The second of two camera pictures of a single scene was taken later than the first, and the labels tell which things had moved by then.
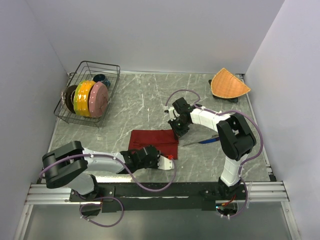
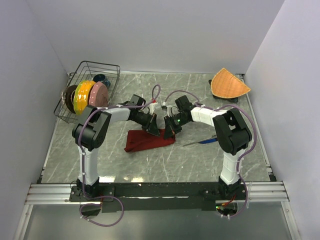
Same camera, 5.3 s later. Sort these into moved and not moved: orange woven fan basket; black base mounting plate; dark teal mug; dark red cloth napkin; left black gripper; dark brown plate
Moved: left black gripper; dark red cloth napkin
Not moved: dark teal mug; black base mounting plate; orange woven fan basket; dark brown plate
